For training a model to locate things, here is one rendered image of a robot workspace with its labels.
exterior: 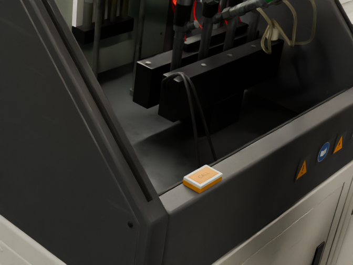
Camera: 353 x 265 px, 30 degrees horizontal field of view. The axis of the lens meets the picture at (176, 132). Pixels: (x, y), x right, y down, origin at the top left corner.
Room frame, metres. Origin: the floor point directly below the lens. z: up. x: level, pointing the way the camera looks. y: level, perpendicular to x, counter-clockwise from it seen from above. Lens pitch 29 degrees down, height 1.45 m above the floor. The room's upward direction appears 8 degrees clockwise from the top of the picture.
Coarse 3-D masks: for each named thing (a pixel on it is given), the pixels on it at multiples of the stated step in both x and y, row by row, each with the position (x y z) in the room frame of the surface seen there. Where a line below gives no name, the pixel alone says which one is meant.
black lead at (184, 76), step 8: (168, 80) 0.99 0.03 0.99; (184, 80) 0.94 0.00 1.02; (168, 88) 1.02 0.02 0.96; (192, 88) 0.94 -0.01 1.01; (200, 104) 0.93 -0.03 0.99; (192, 112) 0.91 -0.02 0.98; (200, 112) 0.92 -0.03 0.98; (192, 120) 0.90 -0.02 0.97; (208, 136) 0.91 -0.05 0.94; (216, 160) 0.90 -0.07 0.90
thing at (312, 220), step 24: (312, 192) 1.04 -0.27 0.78; (336, 192) 1.13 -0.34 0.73; (288, 216) 0.97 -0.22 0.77; (312, 216) 1.06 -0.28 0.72; (336, 216) 1.17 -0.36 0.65; (264, 240) 0.91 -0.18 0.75; (288, 240) 0.99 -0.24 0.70; (312, 240) 1.09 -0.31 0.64; (216, 264) 0.79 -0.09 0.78; (240, 264) 0.86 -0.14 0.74; (264, 264) 0.93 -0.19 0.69; (288, 264) 1.02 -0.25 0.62; (312, 264) 1.11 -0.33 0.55
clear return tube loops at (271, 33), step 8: (248, 0) 1.15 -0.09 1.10; (312, 0) 1.24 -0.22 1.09; (256, 8) 1.14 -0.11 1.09; (264, 16) 1.12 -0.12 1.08; (296, 16) 1.18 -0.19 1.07; (272, 24) 1.28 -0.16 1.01; (296, 24) 1.18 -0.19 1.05; (264, 32) 1.22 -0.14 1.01; (272, 32) 1.12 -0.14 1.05; (280, 32) 1.25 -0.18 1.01; (312, 32) 1.23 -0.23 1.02; (288, 40) 1.22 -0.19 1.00; (264, 48) 1.15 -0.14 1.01
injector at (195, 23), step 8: (176, 0) 1.08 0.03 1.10; (184, 0) 1.07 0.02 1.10; (192, 0) 1.08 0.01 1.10; (176, 8) 1.07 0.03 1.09; (184, 8) 1.07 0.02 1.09; (176, 16) 1.07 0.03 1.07; (184, 16) 1.07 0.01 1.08; (176, 24) 1.07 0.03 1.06; (184, 24) 1.07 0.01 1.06; (192, 24) 1.06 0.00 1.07; (176, 32) 1.08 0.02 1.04; (184, 32) 1.07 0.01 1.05; (176, 40) 1.08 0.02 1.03; (176, 48) 1.07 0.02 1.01; (176, 56) 1.07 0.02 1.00; (176, 64) 1.07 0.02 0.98
